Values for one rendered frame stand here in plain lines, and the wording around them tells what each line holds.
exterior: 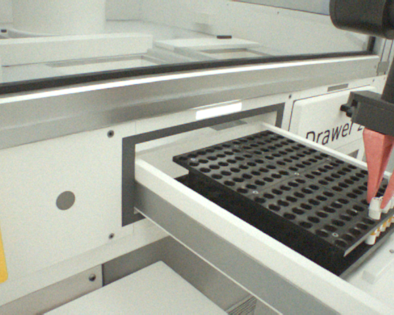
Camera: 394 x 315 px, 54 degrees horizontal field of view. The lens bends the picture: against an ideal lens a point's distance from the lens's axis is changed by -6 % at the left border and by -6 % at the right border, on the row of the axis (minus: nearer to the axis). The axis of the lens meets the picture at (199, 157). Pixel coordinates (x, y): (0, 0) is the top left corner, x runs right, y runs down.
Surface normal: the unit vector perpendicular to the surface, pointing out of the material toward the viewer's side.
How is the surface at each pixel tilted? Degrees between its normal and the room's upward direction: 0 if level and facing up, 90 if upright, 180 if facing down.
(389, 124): 83
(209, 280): 90
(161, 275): 0
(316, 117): 90
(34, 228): 90
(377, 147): 105
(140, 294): 0
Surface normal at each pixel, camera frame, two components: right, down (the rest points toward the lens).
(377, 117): -0.62, 0.15
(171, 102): 0.68, 0.36
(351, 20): -0.73, 0.62
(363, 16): -0.78, 0.47
